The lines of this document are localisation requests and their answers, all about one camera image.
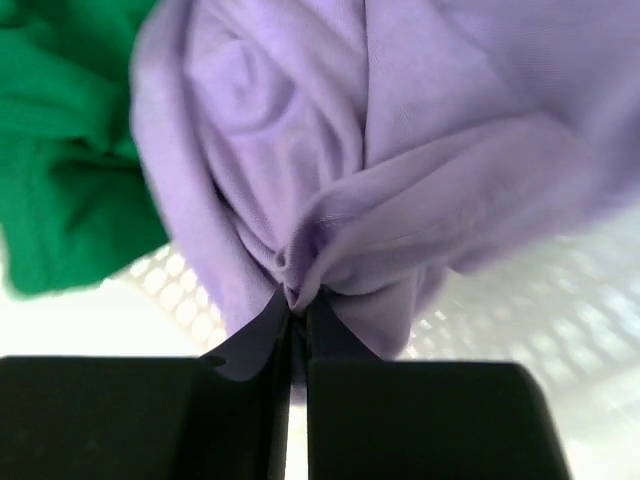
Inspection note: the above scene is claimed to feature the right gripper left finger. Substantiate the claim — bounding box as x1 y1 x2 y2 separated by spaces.
1 294 290 479

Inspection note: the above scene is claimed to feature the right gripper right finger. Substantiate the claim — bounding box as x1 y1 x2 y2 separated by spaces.
306 295 570 480

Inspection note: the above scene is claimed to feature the purple t shirt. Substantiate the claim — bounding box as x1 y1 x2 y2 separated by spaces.
131 1 639 358

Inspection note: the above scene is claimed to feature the white plastic basket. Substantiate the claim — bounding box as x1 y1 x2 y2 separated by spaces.
99 224 640 480

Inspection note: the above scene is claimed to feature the green t shirt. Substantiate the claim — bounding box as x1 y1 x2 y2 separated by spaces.
1 1 167 296

